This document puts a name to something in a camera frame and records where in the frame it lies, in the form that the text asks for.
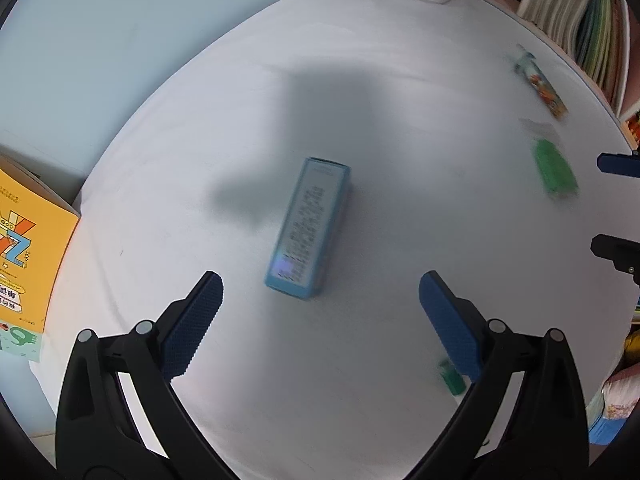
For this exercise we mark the green clay bag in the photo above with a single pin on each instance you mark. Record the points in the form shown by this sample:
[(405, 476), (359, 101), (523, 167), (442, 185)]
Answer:
[(557, 176)]

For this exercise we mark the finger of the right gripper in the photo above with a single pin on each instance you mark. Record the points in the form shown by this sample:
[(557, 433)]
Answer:
[(619, 164), (624, 254)]

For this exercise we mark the green marker pen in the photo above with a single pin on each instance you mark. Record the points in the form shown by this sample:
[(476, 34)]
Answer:
[(452, 379)]

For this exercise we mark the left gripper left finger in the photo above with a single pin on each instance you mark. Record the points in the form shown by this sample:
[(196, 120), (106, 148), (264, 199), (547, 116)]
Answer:
[(118, 416)]

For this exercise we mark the wooden bookshelf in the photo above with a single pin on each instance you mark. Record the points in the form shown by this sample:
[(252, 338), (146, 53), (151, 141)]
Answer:
[(596, 36)]

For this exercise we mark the colourful glue tube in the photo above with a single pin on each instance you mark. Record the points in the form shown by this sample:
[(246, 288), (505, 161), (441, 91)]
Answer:
[(525, 64)]

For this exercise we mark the yellow children's book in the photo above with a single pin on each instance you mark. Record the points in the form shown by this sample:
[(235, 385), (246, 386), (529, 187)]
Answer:
[(36, 228)]

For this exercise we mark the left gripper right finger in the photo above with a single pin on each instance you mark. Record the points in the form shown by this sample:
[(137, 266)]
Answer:
[(524, 415)]

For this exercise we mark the light blue medicine box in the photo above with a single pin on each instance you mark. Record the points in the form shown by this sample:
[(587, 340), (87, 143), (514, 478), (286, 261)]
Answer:
[(298, 260)]

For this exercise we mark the green elephant booklet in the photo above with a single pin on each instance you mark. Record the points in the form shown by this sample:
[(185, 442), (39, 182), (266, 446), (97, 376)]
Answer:
[(20, 342)]

